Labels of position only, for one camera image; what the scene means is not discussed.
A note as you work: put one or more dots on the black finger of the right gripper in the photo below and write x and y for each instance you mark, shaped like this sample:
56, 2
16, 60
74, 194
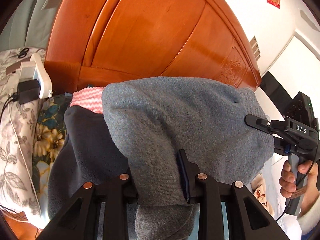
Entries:
258, 123

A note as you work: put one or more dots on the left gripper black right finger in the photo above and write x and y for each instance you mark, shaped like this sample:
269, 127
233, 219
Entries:
226, 211

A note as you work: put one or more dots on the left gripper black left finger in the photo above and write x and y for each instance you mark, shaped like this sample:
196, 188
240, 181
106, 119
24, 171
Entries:
95, 211

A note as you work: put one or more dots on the grey sweatpants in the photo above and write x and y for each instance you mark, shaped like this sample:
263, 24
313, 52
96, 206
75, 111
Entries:
150, 120

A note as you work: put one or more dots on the cream fox print garment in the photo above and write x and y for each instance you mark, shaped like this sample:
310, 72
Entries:
258, 185

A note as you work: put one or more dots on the dark grey folded garment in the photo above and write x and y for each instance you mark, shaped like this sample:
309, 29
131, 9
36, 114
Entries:
88, 154

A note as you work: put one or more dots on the teal floral bed blanket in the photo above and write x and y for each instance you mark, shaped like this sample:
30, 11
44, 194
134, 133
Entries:
50, 134

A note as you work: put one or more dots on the grey floral pillow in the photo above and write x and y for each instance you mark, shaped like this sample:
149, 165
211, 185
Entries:
18, 127

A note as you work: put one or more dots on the pink white chevron cloth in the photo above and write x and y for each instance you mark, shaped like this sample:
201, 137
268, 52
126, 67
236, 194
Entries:
89, 98

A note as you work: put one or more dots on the black power adapter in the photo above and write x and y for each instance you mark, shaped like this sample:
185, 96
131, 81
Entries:
28, 91

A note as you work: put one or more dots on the white power strip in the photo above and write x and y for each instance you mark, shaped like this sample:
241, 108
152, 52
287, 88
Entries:
34, 70

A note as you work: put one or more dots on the black scissors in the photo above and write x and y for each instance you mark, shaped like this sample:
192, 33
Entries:
23, 53

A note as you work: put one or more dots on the orange wooden headboard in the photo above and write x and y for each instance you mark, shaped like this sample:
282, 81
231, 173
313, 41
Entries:
97, 42

